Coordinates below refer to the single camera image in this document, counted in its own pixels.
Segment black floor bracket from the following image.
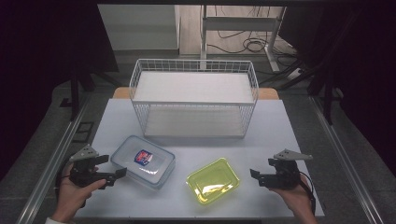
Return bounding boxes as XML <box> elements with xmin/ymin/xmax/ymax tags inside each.
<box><xmin>71</xmin><ymin>120</ymin><xmax>95</xmax><ymax>145</ymax></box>

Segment wooden table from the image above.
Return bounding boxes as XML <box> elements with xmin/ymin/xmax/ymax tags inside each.
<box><xmin>112</xmin><ymin>86</ymin><xmax>280</xmax><ymax>101</ymax></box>

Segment clear lidded food container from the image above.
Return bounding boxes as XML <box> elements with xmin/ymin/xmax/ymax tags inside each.
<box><xmin>110</xmin><ymin>134</ymin><xmax>177</xmax><ymax>190</ymax></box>

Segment white cabinet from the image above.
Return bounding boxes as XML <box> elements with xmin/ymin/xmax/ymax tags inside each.
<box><xmin>97</xmin><ymin>4</ymin><xmax>181</xmax><ymax>52</ymax></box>

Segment dark curtain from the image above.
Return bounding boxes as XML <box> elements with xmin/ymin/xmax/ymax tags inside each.
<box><xmin>0</xmin><ymin>0</ymin><xmax>120</xmax><ymax>181</ymax></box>
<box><xmin>278</xmin><ymin>0</ymin><xmax>396</xmax><ymax>178</ymax></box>

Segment yellow-green plastic container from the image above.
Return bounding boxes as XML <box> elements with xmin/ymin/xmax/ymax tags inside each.
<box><xmin>185</xmin><ymin>157</ymin><xmax>241</xmax><ymax>206</ymax></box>

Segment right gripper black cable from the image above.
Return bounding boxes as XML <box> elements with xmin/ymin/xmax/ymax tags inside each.
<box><xmin>298</xmin><ymin>170</ymin><xmax>318</xmax><ymax>217</ymax></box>

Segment white wire shelf rack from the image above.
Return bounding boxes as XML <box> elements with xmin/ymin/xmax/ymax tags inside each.
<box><xmin>128</xmin><ymin>58</ymin><xmax>260</xmax><ymax>139</ymax></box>

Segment black stand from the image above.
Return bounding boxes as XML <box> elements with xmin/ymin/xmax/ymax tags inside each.
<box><xmin>58</xmin><ymin>59</ymin><xmax>123</xmax><ymax>123</ymax></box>
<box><xmin>257</xmin><ymin>8</ymin><xmax>366</xmax><ymax>126</ymax></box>

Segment person's left hand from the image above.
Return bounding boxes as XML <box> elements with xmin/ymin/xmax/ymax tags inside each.
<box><xmin>50</xmin><ymin>162</ymin><xmax>107</xmax><ymax>224</ymax></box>

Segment black floor cables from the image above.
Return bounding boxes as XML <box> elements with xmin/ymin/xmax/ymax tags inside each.
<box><xmin>206</xmin><ymin>5</ymin><xmax>301</xmax><ymax>68</ymax></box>

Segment white metal desk frame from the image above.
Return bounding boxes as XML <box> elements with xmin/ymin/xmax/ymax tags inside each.
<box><xmin>200</xmin><ymin>4</ymin><xmax>288</xmax><ymax>74</ymax></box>

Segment person's right hand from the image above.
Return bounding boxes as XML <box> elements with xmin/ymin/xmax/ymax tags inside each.
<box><xmin>270</xmin><ymin>173</ymin><xmax>314</xmax><ymax>217</ymax></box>

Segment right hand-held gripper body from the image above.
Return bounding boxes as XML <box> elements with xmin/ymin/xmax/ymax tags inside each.
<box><xmin>263</xmin><ymin>148</ymin><xmax>314</xmax><ymax>190</ymax></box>

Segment white power strip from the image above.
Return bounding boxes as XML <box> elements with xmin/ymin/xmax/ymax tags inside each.
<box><xmin>285</xmin><ymin>67</ymin><xmax>304</xmax><ymax>81</ymax></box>

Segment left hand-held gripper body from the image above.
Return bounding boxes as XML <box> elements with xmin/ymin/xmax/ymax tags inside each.
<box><xmin>68</xmin><ymin>144</ymin><xmax>109</xmax><ymax>189</ymax></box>

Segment metal rail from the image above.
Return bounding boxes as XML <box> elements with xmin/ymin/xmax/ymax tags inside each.
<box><xmin>308</xmin><ymin>94</ymin><xmax>387</xmax><ymax>224</ymax></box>
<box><xmin>14</xmin><ymin>92</ymin><xmax>92</xmax><ymax>224</ymax></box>

